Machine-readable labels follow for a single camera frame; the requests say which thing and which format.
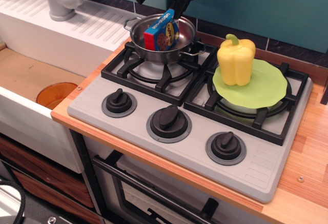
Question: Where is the left black stove knob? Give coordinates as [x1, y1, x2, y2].
[101, 88, 137, 118]

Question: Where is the black oven door handle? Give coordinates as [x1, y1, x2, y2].
[92, 151, 218, 223]

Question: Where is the right black stove knob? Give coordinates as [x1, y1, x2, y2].
[206, 131, 247, 166]

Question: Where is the orange plastic bowl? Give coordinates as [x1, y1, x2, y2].
[36, 82, 77, 110]

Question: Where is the oven door window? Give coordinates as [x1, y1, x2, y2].
[113, 177, 195, 223]

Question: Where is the brown wooden drawer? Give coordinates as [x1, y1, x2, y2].
[1, 134, 101, 223]

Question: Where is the light green plate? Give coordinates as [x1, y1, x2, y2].
[212, 59, 288, 109]

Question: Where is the left black burner grate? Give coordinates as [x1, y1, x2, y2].
[101, 41, 218, 106]

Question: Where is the stainless steel pot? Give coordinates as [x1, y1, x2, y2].
[124, 14, 206, 65]

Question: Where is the white toy sink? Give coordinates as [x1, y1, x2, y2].
[1, 0, 133, 173]

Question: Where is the middle black stove knob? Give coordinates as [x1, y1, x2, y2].
[146, 105, 192, 144]

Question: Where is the black braided cable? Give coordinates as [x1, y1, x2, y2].
[0, 179, 27, 224]

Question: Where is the black stove knob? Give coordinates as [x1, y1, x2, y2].
[206, 131, 247, 166]
[146, 105, 192, 144]
[101, 88, 137, 118]

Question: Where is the blue cookie box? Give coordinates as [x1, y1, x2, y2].
[143, 9, 179, 51]

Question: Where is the black burner grate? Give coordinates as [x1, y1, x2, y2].
[184, 60, 311, 146]
[101, 41, 218, 106]

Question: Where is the grey toy stove top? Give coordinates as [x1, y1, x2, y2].
[67, 74, 313, 202]

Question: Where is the right black burner grate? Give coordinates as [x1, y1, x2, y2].
[184, 60, 311, 146]

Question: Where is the yellow toy bell pepper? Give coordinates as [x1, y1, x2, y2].
[217, 34, 256, 86]

